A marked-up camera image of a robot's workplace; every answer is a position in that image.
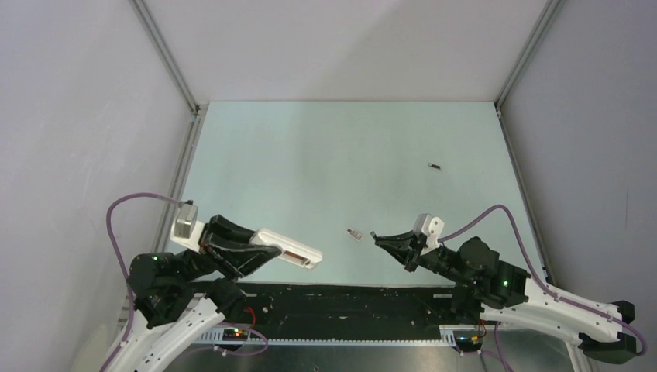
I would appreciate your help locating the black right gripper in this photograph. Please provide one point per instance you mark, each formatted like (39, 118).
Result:
(400, 246)

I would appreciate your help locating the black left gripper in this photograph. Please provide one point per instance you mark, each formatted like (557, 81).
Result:
(228, 242)

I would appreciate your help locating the white battery compartment cover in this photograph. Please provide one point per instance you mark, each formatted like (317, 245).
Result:
(356, 235)

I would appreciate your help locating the white remote control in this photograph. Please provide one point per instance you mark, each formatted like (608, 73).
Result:
(291, 251)

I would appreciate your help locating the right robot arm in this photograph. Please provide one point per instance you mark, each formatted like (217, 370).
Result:
(490, 289)

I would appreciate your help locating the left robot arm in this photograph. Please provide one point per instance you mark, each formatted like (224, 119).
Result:
(144, 346)

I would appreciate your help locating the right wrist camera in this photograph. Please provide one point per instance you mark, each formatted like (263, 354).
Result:
(429, 229)

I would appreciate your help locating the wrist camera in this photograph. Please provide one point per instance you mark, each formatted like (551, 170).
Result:
(186, 229)
(429, 229)

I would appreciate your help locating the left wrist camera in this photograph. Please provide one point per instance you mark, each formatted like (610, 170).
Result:
(186, 229)

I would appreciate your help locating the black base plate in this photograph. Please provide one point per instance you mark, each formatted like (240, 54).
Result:
(315, 312)

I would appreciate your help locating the aluminium frame rail left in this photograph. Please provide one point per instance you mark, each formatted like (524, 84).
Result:
(177, 114)

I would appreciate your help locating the aluminium frame rail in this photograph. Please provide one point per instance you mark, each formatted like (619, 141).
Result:
(177, 114)
(554, 120)

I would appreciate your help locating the aluminium frame rail right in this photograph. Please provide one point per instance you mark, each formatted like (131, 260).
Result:
(554, 120)

